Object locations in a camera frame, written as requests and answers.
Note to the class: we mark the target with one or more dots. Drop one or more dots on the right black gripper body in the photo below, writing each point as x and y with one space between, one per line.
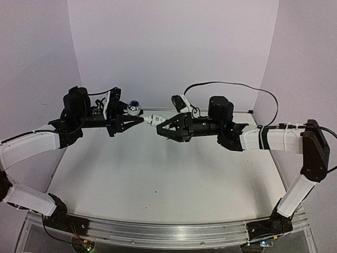
211 127

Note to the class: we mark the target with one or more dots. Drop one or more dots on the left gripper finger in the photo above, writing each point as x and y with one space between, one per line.
125 124
121 109

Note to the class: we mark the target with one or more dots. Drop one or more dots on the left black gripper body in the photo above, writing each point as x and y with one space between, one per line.
81 118

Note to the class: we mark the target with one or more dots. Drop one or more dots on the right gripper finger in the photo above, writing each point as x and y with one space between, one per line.
174 123
178 136

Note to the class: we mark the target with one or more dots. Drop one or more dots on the white elbow pipe fitting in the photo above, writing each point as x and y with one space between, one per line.
154 119

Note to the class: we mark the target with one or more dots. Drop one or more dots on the white plastic water faucet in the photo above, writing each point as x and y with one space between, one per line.
136 113

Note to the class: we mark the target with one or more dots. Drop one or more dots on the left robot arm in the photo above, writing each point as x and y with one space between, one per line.
22 147

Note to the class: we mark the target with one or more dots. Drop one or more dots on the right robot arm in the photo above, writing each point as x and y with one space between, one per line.
307 140

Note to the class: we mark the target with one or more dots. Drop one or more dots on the left circuit board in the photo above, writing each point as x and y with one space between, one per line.
82 245

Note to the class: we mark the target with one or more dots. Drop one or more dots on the circuit board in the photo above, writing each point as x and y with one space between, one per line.
82 245
266 243

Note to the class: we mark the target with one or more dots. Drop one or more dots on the right circuit board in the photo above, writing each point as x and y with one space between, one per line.
266 243

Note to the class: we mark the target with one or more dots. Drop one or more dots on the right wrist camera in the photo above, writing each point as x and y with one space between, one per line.
181 104

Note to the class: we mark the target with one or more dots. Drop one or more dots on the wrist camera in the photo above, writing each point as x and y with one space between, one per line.
181 104
111 102

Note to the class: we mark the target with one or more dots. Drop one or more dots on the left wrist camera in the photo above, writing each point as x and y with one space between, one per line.
111 102

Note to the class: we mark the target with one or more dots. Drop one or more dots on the aluminium front rail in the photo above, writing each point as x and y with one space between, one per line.
164 236

